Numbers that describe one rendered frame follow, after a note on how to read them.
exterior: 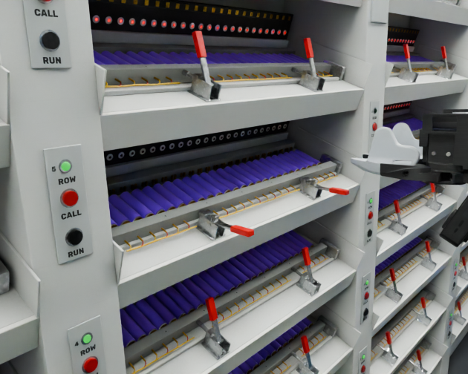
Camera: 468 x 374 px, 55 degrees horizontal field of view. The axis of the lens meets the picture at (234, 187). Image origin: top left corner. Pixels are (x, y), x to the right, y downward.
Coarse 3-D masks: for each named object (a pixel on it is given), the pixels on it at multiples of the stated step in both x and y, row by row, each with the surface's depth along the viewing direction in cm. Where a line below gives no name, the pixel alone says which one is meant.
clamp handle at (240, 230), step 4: (216, 216) 66; (212, 220) 66; (216, 220) 66; (216, 224) 66; (220, 224) 65; (224, 224) 65; (228, 224) 65; (224, 228) 64; (228, 228) 64; (232, 228) 63; (236, 228) 63; (240, 228) 63; (244, 228) 63; (236, 232) 63; (240, 232) 62; (244, 232) 62; (248, 232) 61; (252, 232) 62; (248, 236) 61
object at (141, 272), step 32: (160, 160) 77; (320, 160) 100; (352, 192) 95; (256, 224) 72; (288, 224) 80; (128, 256) 58; (160, 256) 60; (192, 256) 62; (224, 256) 69; (128, 288) 55; (160, 288) 60
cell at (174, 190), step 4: (164, 184) 73; (168, 184) 73; (172, 184) 73; (168, 188) 73; (172, 188) 72; (176, 188) 72; (172, 192) 72; (176, 192) 72; (180, 192) 72; (184, 192) 72; (176, 196) 72; (180, 196) 71; (184, 196) 71; (188, 196) 71; (184, 200) 71; (188, 200) 70; (192, 200) 71; (188, 204) 70
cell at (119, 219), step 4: (112, 208) 63; (112, 212) 63; (116, 212) 63; (120, 212) 63; (112, 216) 62; (116, 216) 62; (120, 216) 62; (124, 216) 62; (116, 220) 62; (120, 220) 62; (124, 220) 62; (128, 220) 62; (120, 224) 62
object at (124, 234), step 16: (288, 176) 86; (304, 176) 88; (320, 176) 92; (336, 176) 95; (240, 192) 75; (256, 192) 78; (272, 192) 82; (288, 192) 83; (192, 208) 68; (208, 208) 69; (224, 208) 73; (128, 224) 60; (144, 224) 61; (160, 224) 63; (176, 224) 66; (128, 240) 60
